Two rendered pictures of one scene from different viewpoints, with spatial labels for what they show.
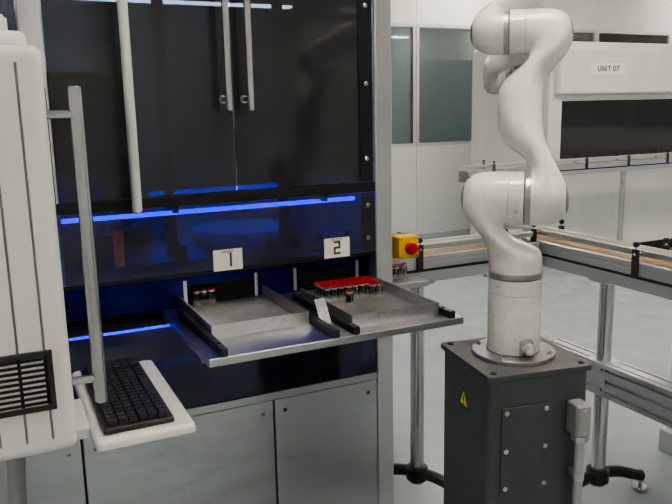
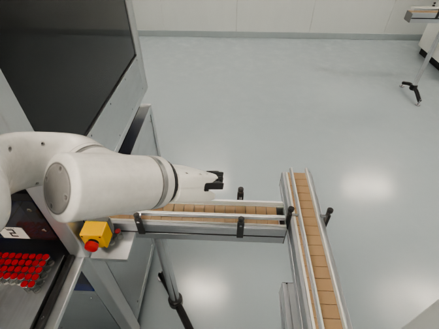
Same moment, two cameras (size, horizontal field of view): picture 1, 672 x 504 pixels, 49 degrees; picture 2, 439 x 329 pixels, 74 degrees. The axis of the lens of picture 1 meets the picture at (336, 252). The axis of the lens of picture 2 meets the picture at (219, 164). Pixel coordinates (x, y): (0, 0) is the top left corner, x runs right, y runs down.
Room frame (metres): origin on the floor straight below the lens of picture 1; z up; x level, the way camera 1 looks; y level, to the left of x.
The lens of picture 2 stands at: (2.01, -0.81, 1.79)
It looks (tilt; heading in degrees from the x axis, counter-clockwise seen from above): 43 degrees down; 28
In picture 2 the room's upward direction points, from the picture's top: straight up
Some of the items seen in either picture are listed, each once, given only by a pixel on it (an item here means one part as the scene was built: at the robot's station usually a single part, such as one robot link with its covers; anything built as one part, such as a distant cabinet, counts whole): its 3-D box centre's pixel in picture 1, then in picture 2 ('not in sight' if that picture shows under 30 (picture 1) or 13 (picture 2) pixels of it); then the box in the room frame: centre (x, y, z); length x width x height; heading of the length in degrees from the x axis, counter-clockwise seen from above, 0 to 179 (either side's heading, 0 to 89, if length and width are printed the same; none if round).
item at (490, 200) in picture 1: (501, 224); not in sight; (1.64, -0.38, 1.16); 0.19 x 0.12 x 0.24; 75
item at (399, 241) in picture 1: (403, 246); (97, 232); (2.29, -0.22, 1.00); 0.08 x 0.07 x 0.07; 26
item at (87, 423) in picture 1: (110, 403); not in sight; (1.55, 0.51, 0.79); 0.45 x 0.28 x 0.03; 25
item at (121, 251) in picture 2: (401, 280); (115, 242); (2.34, -0.21, 0.87); 0.14 x 0.13 x 0.02; 26
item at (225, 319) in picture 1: (240, 309); not in sight; (1.93, 0.26, 0.90); 0.34 x 0.26 x 0.04; 26
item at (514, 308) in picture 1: (514, 314); not in sight; (1.63, -0.41, 0.95); 0.19 x 0.19 x 0.18
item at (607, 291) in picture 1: (602, 383); not in sight; (2.44, -0.93, 0.46); 0.09 x 0.09 x 0.77; 26
